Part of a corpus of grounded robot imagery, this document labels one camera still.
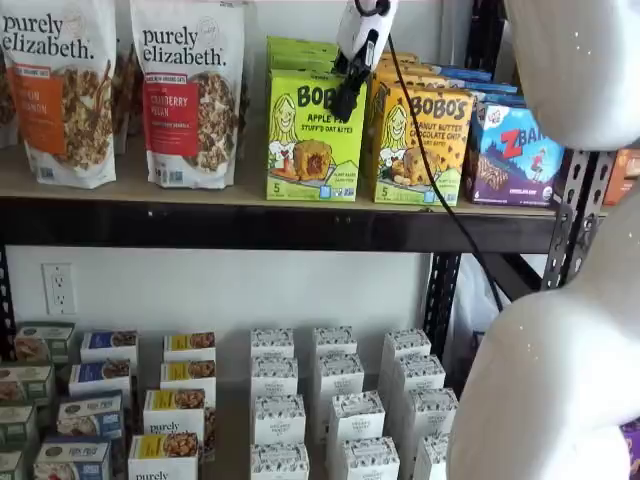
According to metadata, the black metal shelf rack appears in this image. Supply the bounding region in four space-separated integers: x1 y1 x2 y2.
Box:
588 149 621 221
0 0 619 386

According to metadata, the orange label granola bag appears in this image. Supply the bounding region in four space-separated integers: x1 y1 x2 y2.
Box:
0 0 119 190

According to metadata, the yellow label granola box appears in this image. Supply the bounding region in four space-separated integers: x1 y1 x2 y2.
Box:
128 433 202 480
159 359 217 397
143 388 216 441
163 332 217 365

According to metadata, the blue label oatmeal box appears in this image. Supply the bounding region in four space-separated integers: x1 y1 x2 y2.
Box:
56 392 125 441
79 329 140 372
33 437 114 480
68 358 134 406

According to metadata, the orange snack box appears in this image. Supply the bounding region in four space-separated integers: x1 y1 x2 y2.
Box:
602 148 640 206

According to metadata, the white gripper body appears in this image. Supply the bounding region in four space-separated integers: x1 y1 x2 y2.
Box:
335 0 401 59

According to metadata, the yellow Bobo's peanut butter box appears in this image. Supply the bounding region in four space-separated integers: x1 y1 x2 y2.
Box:
367 71 464 95
372 61 441 80
379 51 420 66
372 82 474 207

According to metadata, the white plastic sheet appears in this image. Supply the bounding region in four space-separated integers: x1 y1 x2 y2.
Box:
449 254 511 351

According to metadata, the white wall outlet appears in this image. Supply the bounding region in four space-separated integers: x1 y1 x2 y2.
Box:
41 262 77 317

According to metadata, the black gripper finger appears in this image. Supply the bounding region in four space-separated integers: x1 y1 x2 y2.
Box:
332 49 369 76
329 69 371 124

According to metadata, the green oatmeal box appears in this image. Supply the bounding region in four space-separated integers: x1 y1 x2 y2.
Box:
0 364 56 407
0 404 39 450
14 322 76 365
0 449 29 480

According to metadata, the black cable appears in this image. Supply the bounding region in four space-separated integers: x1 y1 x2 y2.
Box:
372 0 505 311

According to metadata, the blue Zbar box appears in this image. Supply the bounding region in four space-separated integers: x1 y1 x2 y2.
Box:
449 77 519 96
469 89 527 109
434 63 494 84
462 101 569 209

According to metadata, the grey shelf board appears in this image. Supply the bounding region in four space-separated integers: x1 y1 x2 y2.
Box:
0 319 471 480

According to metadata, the white patterned carton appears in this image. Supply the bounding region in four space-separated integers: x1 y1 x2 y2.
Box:
253 394 307 447
413 434 450 480
313 353 365 431
250 356 300 400
249 442 310 480
342 436 401 480
327 390 386 451
379 328 432 391
402 387 460 451
249 328 296 362
389 354 446 426
310 326 358 396

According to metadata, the red label granola bag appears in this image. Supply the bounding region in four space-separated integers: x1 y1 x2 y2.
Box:
130 0 246 190

